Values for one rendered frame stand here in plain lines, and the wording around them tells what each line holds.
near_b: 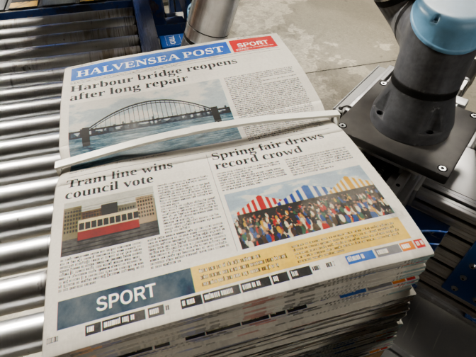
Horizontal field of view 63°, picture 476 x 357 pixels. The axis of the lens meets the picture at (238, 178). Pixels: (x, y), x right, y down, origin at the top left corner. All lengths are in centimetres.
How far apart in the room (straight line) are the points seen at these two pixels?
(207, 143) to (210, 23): 32
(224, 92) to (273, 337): 26
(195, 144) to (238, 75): 12
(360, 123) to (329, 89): 164
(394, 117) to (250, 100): 38
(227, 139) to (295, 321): 18
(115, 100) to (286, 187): 22
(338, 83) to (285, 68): 202
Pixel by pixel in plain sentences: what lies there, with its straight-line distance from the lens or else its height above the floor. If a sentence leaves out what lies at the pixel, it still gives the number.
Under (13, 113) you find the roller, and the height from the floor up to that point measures 79.
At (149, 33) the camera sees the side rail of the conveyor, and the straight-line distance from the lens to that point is 116.
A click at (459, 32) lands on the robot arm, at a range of 69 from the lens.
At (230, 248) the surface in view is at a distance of 30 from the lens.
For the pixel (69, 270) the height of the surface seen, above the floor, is 103.
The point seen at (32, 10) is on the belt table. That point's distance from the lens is 145.
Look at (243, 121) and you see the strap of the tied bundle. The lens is 39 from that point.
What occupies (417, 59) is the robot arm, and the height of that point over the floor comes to 97.
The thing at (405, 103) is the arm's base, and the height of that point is 89.
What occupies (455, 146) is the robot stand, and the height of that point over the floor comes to 82.
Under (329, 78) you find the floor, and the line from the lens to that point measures 253.
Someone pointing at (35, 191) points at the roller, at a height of 80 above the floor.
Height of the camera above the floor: 128
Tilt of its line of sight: 46 degrees down
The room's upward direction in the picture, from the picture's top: straight up
